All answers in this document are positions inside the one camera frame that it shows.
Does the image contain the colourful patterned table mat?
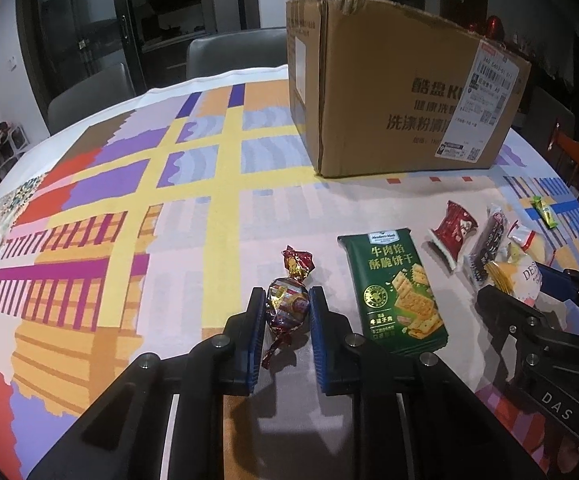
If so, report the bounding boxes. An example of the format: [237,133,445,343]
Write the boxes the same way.
[0,72,579,479]

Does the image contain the small green candy packet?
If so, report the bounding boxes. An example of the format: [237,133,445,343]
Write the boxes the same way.
[530,195,559,230]

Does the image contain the red foil candy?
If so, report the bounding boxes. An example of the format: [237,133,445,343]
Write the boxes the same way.
[262,245,314,370]

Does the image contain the white Denmas cheese ball bag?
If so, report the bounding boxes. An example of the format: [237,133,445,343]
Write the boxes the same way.
[485,242,542,307]

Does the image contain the red heart balloons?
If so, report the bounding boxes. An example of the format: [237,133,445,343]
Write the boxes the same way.
[468,15,505,42]

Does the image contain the brown cardboard box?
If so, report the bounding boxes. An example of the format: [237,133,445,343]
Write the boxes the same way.
[286,0,531,178]

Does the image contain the red snack packet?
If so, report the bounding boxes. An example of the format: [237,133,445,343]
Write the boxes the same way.
[426,200,479,274]

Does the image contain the white shoe rack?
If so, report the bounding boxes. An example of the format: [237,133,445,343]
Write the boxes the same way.
[0,122,32,179]

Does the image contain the green beef cracker packet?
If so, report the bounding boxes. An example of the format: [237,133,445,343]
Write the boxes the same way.
[338,228,449,356]

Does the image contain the black glass sliding door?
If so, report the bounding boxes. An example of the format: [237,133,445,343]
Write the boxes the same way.
[17,0,145,115]

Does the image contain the dark striped snack packet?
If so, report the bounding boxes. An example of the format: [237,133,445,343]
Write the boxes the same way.
[463,204,509,290]

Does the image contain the grey chair left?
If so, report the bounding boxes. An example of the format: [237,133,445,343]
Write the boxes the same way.
[47,63,136,136]

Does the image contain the clear yellow cracker packet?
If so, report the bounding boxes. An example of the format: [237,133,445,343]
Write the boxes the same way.
[507,221,554,266]

